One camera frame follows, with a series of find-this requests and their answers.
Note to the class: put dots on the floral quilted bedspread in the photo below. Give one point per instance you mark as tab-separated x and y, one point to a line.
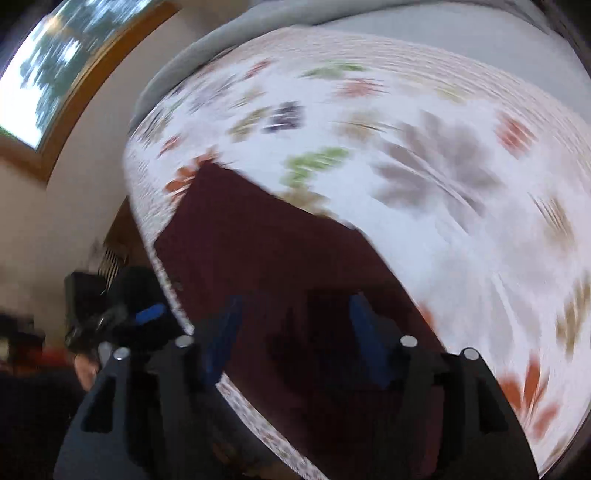
472	184

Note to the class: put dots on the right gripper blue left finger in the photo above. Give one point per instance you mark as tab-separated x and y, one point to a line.
148	415

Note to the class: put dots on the maroon pants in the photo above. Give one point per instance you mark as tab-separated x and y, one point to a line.
296	358

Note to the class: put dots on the window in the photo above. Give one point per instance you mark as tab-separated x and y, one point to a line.
40	73

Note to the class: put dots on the light blue bed sheet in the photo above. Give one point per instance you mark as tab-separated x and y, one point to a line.
488	35

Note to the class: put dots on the person's left hand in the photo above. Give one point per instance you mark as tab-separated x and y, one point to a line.
86	371

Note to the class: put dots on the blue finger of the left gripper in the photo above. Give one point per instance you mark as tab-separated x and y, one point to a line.
151	313

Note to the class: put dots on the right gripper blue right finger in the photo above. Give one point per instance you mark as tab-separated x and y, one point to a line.
447	416

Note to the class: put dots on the grey-blue comforter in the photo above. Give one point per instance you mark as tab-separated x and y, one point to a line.
253	23

